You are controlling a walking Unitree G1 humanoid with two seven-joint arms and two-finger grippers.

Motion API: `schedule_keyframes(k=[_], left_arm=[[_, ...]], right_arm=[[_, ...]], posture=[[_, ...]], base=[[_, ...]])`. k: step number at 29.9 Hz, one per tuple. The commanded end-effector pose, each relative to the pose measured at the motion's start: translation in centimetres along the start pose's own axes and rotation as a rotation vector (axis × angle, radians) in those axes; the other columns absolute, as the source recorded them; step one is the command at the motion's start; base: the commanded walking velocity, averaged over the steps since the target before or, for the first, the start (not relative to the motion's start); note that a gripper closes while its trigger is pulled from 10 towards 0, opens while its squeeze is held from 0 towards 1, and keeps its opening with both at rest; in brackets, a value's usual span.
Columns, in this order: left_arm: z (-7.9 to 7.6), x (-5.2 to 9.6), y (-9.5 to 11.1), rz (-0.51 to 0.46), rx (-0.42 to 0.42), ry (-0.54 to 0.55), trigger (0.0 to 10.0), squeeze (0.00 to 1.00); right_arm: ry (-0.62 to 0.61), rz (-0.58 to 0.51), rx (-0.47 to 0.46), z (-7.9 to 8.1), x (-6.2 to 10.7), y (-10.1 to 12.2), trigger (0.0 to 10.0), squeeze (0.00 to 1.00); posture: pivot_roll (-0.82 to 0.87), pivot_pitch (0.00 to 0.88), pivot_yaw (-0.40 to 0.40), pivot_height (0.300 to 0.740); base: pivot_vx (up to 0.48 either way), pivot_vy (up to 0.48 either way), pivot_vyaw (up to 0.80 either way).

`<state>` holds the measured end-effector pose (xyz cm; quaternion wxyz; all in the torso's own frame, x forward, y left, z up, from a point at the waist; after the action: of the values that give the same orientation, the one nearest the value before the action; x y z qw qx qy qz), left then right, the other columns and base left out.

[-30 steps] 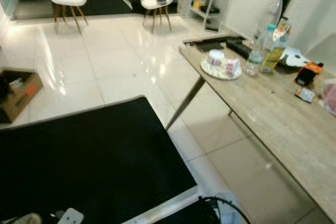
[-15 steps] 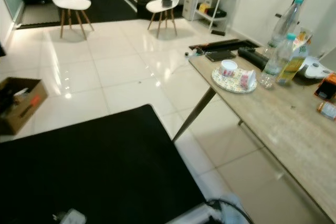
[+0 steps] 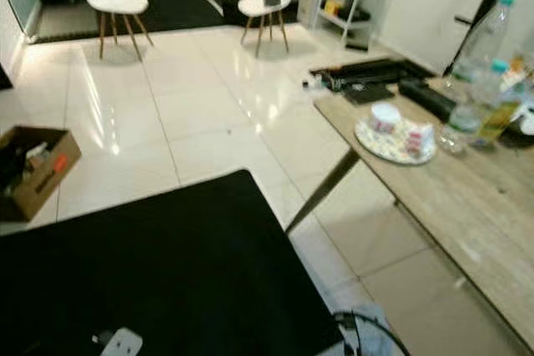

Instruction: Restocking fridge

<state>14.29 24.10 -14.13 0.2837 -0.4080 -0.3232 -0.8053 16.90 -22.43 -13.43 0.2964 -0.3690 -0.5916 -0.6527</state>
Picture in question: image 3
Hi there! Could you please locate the brown cardboard box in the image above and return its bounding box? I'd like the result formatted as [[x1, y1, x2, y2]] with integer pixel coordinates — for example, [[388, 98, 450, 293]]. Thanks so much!
[[0, 125, 83, 223]]

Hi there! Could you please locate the dark rug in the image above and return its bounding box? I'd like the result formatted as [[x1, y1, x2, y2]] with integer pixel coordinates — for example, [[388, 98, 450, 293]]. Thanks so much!
[[33, 0, 301, 44]]

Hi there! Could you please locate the black smartphone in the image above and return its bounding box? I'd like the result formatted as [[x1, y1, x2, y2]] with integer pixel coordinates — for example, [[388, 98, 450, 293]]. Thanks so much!
[[342, 83, 395, 105]]

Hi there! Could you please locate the black floor platform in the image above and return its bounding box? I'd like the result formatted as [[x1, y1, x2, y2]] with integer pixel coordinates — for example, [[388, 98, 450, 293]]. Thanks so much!
[[309, 58, 439, 93]]

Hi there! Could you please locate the white red printed tub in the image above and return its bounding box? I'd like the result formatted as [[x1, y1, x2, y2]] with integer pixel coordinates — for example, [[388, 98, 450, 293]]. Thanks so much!
[[370, 103, 404, 135]]

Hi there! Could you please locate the floral patterned plate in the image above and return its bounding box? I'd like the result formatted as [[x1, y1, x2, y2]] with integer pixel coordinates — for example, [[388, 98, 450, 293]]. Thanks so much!
[[355, 114, 439, 165]]

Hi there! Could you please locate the small white red cup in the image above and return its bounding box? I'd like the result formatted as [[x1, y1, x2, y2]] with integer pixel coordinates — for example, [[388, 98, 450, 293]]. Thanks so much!
[[405, 123, 436, 158]]

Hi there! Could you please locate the long black case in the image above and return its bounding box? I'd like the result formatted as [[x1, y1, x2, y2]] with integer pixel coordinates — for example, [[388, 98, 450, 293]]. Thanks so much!
[[398, 79, 460, 122]]

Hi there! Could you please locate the small clear glass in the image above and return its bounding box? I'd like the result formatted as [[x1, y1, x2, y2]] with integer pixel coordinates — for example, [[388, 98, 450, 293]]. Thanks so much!
[[438, 125, 468, 155]]

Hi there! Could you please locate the light wooden table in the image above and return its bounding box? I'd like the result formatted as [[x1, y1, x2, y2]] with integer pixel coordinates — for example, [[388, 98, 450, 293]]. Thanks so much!
[[286, 75, 534, 350]]

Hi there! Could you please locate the small clear water bottle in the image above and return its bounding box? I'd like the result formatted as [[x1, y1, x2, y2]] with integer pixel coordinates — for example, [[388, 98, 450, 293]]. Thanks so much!
[[467, 58, 511, 128]]

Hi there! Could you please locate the tall clear water bottle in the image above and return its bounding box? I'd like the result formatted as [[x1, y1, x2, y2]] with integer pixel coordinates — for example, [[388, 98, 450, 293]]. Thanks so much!
[[453, 0, 516, 111]]

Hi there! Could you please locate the yellow juice bottle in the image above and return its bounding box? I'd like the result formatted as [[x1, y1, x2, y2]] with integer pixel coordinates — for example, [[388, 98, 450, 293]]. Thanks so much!
[[478, 81, 531, 150]]

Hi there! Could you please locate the black stand pole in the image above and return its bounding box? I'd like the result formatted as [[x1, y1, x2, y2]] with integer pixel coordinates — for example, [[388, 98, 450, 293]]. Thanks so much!
[[442, 0, 522, 76]]

